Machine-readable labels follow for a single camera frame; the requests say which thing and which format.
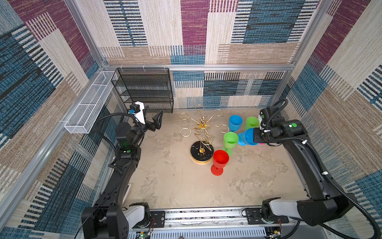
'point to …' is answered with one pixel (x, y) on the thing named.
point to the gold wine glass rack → (201, 152)
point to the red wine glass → (221, 159)
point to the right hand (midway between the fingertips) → (259, 139)
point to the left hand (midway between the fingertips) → (155, 106)
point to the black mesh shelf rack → (152, 86)
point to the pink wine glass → (261, 143)
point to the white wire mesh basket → (82, 121)
